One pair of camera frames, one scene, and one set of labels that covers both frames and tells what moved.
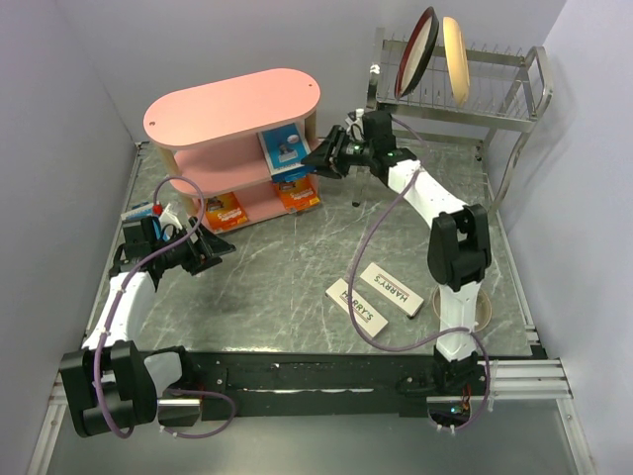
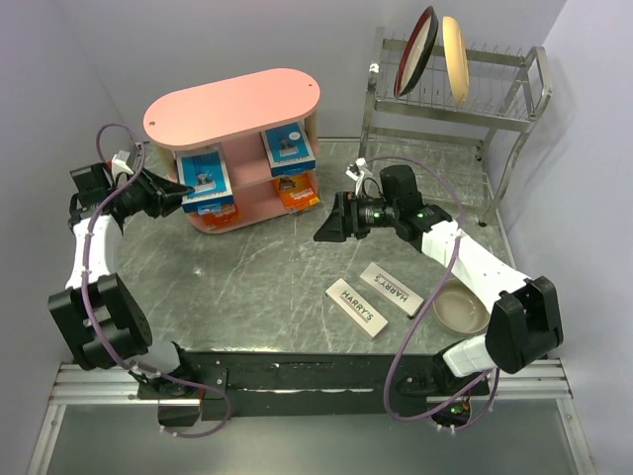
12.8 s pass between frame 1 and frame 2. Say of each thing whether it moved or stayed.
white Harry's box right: stayed
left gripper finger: moved
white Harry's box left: stayed
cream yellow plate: stayed
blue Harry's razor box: moved
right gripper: moved
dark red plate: stayed
